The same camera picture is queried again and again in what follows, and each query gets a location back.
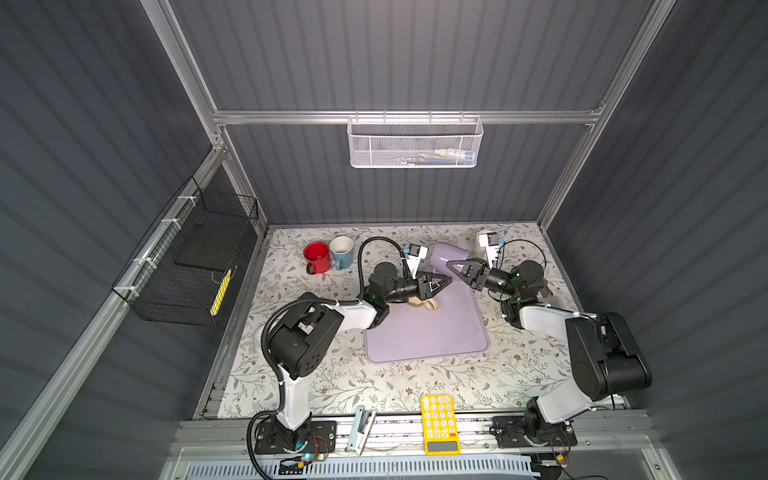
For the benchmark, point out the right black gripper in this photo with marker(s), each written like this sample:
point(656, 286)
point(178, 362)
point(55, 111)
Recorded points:
point(478, 276)

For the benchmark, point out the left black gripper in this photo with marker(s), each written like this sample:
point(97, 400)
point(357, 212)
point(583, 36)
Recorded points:
point(422, 285)

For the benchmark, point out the beige ceramic teapot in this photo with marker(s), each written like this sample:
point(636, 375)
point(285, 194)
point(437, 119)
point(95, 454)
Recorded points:
point(431, 304)

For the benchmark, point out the purple mug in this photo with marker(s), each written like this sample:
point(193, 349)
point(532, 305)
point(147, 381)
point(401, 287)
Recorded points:
point(440, 253)

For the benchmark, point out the blue floral mug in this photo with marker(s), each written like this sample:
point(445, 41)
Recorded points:
point(342, 252)

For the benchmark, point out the red mug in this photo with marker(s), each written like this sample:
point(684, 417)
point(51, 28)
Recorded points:
point(318, 258)

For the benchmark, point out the white cream mug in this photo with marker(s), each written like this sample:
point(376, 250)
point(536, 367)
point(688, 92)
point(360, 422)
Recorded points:
point(481, 243)

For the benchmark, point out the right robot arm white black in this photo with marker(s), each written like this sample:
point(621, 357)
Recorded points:
point(605, 358)

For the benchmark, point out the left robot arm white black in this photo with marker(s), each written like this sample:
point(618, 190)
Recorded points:
point(297, 336)

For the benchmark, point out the lilac plastic tray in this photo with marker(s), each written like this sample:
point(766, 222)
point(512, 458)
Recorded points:
point(412, 332)

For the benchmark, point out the floral table mat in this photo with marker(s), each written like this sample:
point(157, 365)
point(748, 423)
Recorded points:
point(516, 366)

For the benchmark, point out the pens in white basket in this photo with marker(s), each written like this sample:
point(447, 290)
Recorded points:
point(441, 157)

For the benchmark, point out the yellow calculator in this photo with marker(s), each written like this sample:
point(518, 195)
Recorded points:
point(439, 425)

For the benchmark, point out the light green stapler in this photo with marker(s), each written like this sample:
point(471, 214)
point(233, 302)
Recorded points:
point(360, 431)

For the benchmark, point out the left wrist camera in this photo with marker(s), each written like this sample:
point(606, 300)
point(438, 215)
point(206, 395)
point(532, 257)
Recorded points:
point(414, 255)

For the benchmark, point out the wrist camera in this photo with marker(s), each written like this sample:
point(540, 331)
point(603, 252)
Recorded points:
point(414, 255)
point(493, 244)

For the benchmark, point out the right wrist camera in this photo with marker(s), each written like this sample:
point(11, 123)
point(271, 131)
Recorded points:
point(493, 244)

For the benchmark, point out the white wire wall basket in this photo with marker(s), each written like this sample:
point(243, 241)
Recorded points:
point(377, 142)

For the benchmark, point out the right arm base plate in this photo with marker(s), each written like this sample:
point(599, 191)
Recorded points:
point(518, 431)

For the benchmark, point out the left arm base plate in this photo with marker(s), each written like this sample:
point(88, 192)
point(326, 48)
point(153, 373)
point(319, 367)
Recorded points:
point(271, 437)

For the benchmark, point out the black wire side basket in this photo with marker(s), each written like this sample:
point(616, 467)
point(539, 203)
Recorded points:
point(174, 279)

